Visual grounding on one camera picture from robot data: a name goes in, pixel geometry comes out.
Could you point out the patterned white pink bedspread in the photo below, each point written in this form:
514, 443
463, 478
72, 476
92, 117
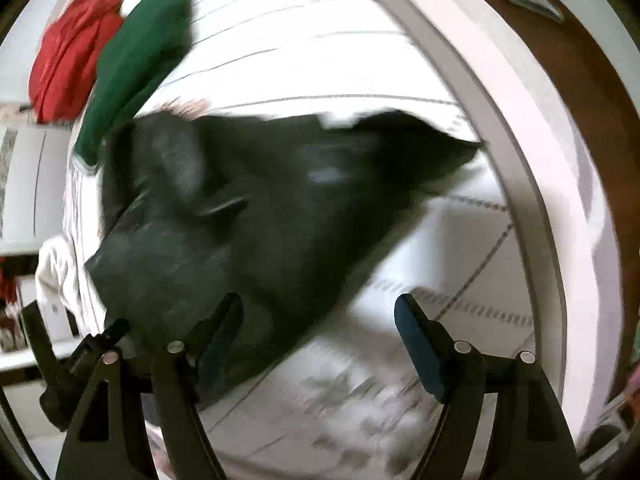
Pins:
345, 403

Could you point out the cream white hoodie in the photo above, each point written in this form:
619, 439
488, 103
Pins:
62, 281

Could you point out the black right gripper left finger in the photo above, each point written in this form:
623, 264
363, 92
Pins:
107, 438

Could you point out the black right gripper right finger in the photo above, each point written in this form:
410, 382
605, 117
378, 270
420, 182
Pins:
529, 437

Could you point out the black leather jacket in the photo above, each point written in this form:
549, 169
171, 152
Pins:
278, 211

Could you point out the green striped-cuff sweater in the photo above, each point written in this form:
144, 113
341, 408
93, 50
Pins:
153, 40

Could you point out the red garment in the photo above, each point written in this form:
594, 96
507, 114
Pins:
64, 71

